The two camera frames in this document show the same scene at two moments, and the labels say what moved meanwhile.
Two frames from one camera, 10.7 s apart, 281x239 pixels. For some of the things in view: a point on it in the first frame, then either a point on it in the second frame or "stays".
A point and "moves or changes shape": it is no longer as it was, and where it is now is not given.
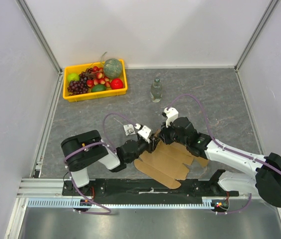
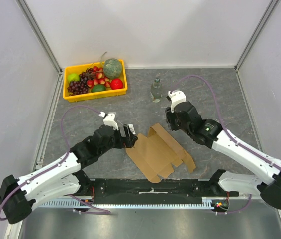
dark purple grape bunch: x=78 y=87 stays
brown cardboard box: x=167 y=163 moves or changes shape
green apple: x=73 y=76 stays
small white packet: x=129 y=129 stays
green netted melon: x=113 y=68 stays
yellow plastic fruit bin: x=108 y=92 stays
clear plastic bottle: x=156 y=91 stays
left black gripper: x=152 y=146 → x=127 y=142
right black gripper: x=164 y=133 → x=171 y=119
